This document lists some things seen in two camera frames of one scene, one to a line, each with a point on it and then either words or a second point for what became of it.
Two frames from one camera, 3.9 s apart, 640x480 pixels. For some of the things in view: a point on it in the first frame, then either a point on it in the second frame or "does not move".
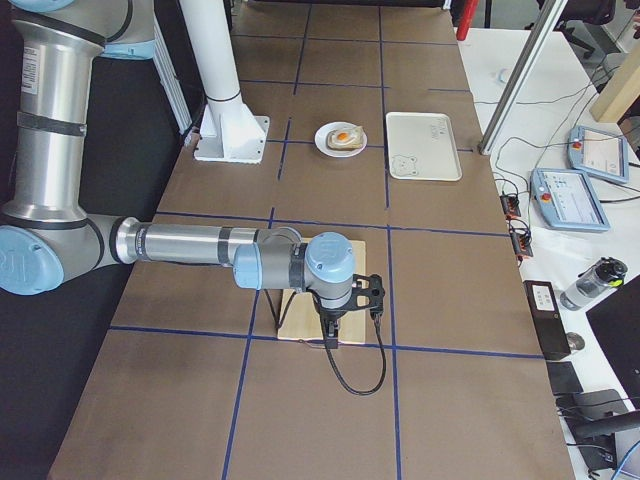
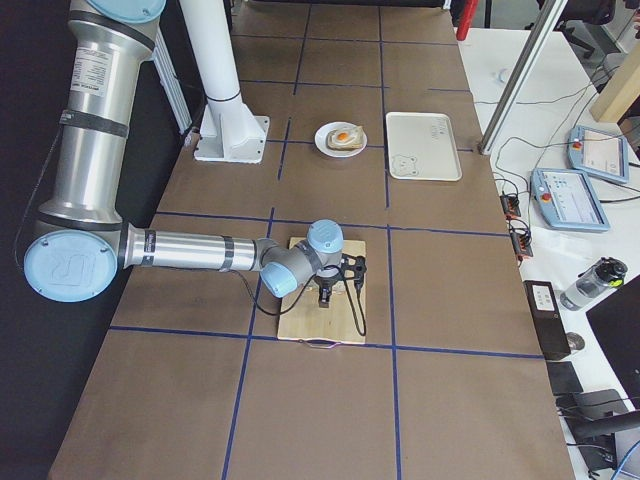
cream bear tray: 422,146 does not move
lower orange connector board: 522,243 does not move
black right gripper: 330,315 -> 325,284
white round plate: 322,146 does not move
